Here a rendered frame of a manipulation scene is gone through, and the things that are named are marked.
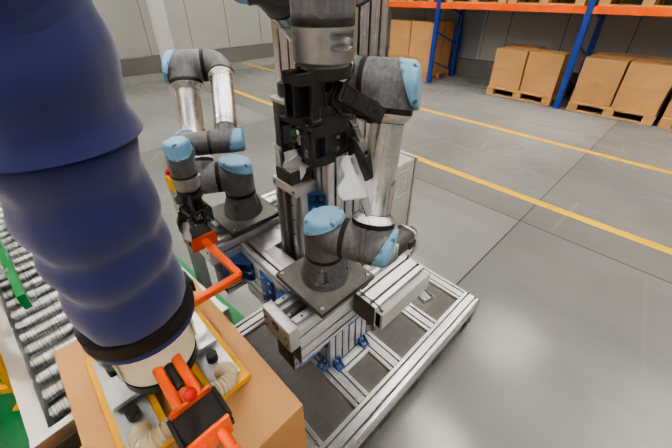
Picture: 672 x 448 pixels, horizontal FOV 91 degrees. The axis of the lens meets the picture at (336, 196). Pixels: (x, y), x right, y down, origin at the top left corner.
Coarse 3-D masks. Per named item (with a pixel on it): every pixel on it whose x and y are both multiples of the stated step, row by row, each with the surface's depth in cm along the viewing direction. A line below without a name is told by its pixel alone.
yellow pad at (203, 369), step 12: (216, 336) 93; (216, 348) 89; (228, 348) 90; (204, 360) 86; (216, 360) 86; (228, 360) 86; (204, 372) 84; (240, 372) 84; (204, 384) 82; (240, 384) 82; (228, 396) 81
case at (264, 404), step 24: (216, 312) 104; (240, 336) 96; (72, 360) 90; (240, 360) 90; (72, 384) 85; (264, 384) 85; (72, 408) 80; (96, 408) 80; (168, 408) 80; (240, 408) 80; (264, 408) 80; (288, 408) 80; (96, 432) 75; (240, 432) 75; (264, 432) 75; (288, 432) 80
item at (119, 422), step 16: (96, 368) 84; (112, 368) 82; (96, 384) 82; (144, 400) 78; (112, 416) 75; (128, 416) 73; (144, 416) 75; (160, 416) 75; (112, 432) 73; (128, 432) 72
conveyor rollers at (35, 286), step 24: (0, 216) 218; (0, 264) 178; (24, 264) 178; (0, 288) 167; (48, 288) 166; (24, 312) 153; (48, 312) 153; (24, 336) 142; (48, 336) 141; (72, 336) 141; (48, 360) 134; (48, 408) 117
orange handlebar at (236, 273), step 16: (208, 240) 109; (224, 256) 103; (240, 272) 98; (208, 288) 92; (224, 288) 94; (160, 368) 73; (176, 368) 73; (160, 384) 70; (192, 384) 70; (176, 400) 67; (224, 432) 62
